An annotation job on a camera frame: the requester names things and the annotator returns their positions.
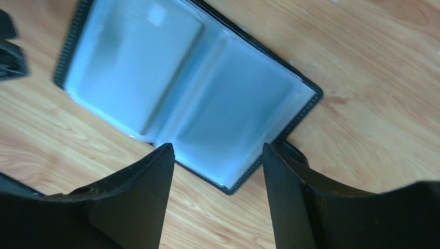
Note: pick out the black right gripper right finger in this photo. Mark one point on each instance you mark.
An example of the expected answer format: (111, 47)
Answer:
(311, 210)

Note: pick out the black card holder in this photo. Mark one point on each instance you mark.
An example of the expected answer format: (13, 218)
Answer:
(181, 72)

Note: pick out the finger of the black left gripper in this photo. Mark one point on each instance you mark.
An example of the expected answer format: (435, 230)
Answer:
(13, 62)

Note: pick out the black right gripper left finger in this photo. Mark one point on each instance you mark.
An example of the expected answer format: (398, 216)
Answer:
(123, 210)

